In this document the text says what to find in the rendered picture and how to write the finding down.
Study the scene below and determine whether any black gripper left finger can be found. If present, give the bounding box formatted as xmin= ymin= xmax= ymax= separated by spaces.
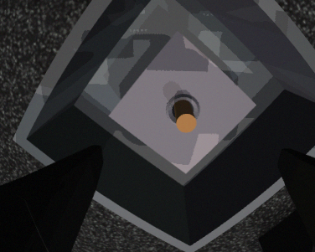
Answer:
xmin=0 ymin=145 xmax=103 ymax=252

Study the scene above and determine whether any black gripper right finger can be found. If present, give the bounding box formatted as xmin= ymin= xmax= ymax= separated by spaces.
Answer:
xmin=277 ymin=148 xmax=315 ymax=247

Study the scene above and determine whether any brown wooden peg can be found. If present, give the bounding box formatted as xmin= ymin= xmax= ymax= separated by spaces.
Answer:
xmin=174 ymin=100 xmax=196 ymax=132

